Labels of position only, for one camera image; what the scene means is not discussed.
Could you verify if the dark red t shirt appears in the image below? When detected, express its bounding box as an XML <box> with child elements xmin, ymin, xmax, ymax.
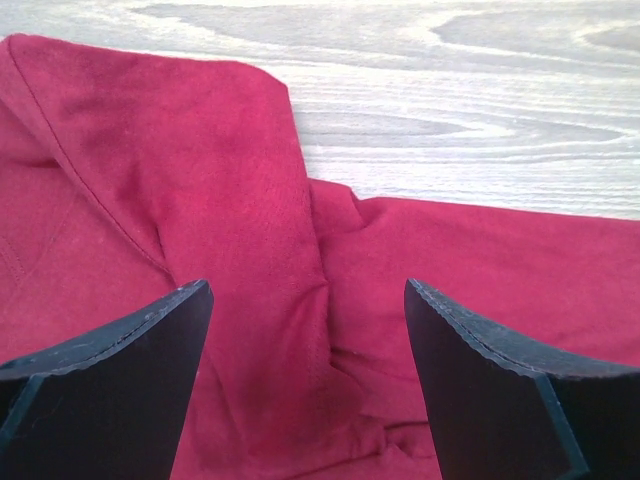
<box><xmin>1</xmin><ymin>34</ymin><xmax>639</xmax><ymax>479</ymax></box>

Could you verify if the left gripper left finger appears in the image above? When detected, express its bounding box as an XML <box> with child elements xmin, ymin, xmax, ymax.
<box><xmin>1</xmin><ymin>280</ymin><xmax>213</xmax><ymax>479</ymax></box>

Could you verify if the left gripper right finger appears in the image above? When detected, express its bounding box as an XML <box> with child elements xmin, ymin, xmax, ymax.
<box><xmin>404</xmin><ymin>279</ymin><xmax>639</xmax><ymax>480</ymax></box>

